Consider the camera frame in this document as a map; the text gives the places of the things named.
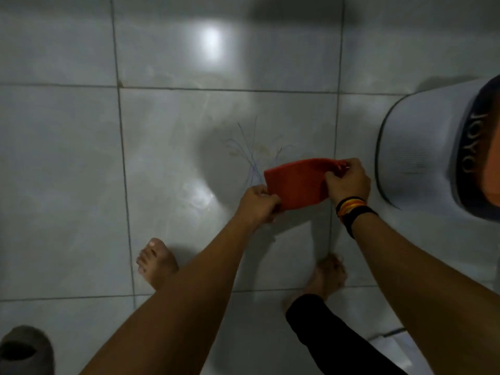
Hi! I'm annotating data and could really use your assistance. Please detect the person's left hand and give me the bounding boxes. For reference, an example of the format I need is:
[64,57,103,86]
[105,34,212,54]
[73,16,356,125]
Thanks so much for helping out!
[234,185,282,233]

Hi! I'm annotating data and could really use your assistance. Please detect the person's right hand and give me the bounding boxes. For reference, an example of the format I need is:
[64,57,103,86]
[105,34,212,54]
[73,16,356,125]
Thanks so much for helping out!
[324,158,372,203]

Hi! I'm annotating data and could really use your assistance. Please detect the red cloth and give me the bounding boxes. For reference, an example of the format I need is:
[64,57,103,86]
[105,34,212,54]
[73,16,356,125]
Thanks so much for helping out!
[264,158,349,212]

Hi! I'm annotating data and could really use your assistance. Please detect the person's left forearm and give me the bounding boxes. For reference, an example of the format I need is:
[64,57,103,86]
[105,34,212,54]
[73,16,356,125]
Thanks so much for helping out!
[80,216,259,375]

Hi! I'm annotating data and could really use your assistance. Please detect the person's right forearm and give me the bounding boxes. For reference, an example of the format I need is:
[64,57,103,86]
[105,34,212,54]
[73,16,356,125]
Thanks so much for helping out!
[351,212,500,375]

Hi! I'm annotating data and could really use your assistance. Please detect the black wristband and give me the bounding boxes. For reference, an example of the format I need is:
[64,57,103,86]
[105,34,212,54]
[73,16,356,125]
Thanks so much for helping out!
[343,207,378,239]

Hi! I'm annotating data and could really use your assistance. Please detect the white laundry basket dark rim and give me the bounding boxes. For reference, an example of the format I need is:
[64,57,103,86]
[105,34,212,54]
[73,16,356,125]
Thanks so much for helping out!
[374,75,500,222]

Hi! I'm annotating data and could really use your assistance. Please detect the person's right foot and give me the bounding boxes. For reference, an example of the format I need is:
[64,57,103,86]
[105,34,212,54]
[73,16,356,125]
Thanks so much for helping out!
[283,254,348,314]

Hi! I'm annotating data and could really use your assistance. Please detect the person's foot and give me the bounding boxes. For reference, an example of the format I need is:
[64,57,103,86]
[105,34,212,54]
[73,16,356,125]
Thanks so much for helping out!
[283,254,348,314]
[136,237,180,292]

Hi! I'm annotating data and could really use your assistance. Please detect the person's left foot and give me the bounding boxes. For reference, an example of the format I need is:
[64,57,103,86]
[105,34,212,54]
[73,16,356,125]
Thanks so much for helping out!
[136,237,180,292]

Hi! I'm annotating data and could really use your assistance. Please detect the black trouser leg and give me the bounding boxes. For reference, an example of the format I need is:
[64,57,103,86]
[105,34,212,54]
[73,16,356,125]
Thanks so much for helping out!
[285,294,408,375]

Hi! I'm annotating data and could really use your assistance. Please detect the orange cloth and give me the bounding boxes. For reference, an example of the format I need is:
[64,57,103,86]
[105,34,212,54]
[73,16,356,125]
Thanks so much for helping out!
[481,116,500,208]

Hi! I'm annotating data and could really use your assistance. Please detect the white plastic sheet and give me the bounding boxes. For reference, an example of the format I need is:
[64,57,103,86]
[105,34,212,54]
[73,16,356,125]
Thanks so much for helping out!
[367,328,435,375]

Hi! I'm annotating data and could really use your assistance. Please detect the grey slipper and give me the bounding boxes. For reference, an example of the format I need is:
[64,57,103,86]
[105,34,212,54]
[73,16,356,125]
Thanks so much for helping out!
[0,325,55,375]

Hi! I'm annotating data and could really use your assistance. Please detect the orange yellow striped bracelet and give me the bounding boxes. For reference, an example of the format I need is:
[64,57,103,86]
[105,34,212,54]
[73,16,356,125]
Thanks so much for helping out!
[335,196,368,224]

